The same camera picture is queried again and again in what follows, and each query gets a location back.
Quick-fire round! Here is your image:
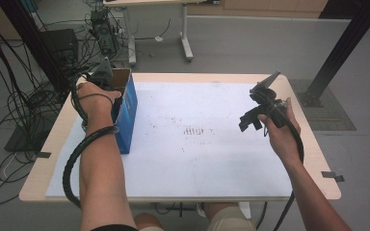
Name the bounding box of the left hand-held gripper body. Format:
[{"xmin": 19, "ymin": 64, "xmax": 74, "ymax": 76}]
[{"xmin": 86, "ymin": 57, "xmax": 115, "ymax": 91}]

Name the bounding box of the person's right hand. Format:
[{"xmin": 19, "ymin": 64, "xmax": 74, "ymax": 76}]
[{"xmin": 257, "ymin": 97, "xmax": 303, "ymax": 165}]

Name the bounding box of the white-legged background table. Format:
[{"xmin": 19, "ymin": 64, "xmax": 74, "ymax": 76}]
[{"xmin": 102, "ymin": 0, "xmax": 221, "ymax": 63}]

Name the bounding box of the black floor base plate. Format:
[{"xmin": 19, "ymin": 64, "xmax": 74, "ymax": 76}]
[{"xmin": 4, "ymin": 123, "xmax": 47, "ymax": 153}]

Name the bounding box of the grey floor mat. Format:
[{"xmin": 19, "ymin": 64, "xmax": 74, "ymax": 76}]
[{"xmin": 288, "ymin": 79, "xmax": 357, "ymax": 132}]

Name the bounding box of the black metal post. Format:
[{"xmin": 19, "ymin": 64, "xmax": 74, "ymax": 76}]
[
  {"xmin": 298, "ymin": 0, "xmax": 370, "ymax": 108},
  {"xmin": 0, "ymin": 0, "xmax": 72, "ymax": 94}
]

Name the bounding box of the tangle of black floor cables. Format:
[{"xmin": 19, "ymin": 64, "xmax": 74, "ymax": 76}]
[{"xmin": 0, "ymin": 0, "xmax": 129, "ymax": 208}]

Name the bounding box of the person's right leg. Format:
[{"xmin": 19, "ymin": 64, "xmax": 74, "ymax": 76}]
[{"xmin": 201, "ymin": 201, "xmax": 258, "ymax": 231}]

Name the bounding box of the black computer tower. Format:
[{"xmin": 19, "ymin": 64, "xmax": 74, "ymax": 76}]
[{"xmin": 89, "ymin": 8, "xmax": 119, "ymax": 56}]

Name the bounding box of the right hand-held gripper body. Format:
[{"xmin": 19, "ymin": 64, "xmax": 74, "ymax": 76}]
[{"xmin": 250, "ymin": 70, "xmax": 292, "ymax": 129}]

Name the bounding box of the person's left knee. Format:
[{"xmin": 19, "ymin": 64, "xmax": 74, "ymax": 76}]
[{"xmin": 133, "ymin": 212, "xmax": 167, "ymax": 231}]

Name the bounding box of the black equipment box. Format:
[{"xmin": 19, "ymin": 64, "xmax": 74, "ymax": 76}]
[{"xmin": 40, "ymin": 28, "xmax": 80, "ymax": 65}]

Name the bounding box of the black sleeved left gripper cable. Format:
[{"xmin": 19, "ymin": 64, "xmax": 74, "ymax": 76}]
[{"xmin": 62, "ymin": 72, "xmax": 120, "ymax": 210}]

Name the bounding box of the light wooden table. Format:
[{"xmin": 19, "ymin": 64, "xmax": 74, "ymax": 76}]
[{"xmin": 18, "ymin": 72, "xmax": 342, "ymax": 222}]

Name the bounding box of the blue cardboard box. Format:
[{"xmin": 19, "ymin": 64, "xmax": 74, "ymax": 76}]
[{"xmin": 110, "ymin": 67, "xmax": 139, "ymax": 155}]

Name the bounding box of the white table mat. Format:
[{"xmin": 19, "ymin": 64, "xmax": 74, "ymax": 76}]
[{"xmin": 44, "ymin": 81, "xmax": 298, "ymax": 198}]

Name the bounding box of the person's left hand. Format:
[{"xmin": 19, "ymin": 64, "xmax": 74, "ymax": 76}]
[{"xmin": 76, "ymin": 81, "xmax": 123, "ymax": 121}]

